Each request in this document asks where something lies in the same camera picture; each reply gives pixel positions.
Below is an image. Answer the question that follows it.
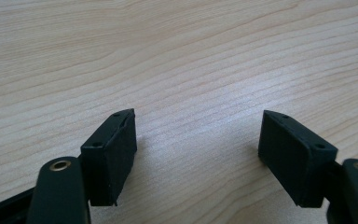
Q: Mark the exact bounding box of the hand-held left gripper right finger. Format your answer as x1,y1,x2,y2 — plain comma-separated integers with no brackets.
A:
257,109,338,208

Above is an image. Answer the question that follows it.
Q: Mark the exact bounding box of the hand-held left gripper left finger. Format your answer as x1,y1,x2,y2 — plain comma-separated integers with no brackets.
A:
80,107,138,207

